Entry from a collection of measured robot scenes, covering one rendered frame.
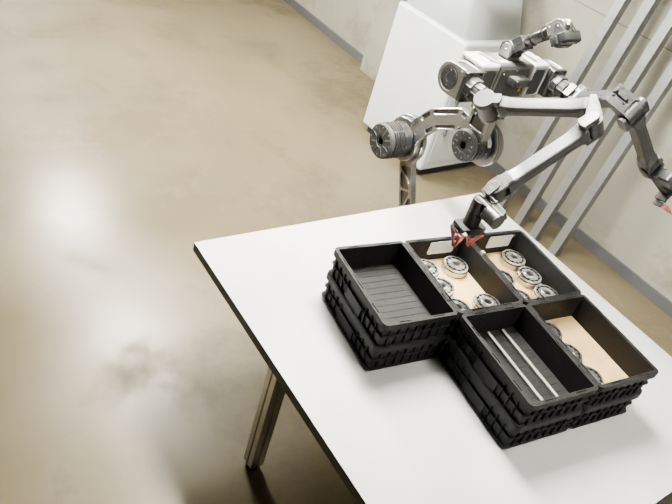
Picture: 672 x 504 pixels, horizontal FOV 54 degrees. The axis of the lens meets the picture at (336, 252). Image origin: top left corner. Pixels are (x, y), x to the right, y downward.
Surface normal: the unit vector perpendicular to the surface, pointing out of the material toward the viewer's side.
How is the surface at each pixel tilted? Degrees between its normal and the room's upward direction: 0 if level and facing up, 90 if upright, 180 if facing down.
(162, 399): 0
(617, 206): 90
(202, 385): 0
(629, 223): 90
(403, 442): 0
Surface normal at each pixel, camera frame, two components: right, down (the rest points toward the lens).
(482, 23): 0.61, 0.33
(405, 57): -0.79, 0.19
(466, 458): 0.25, -0.77
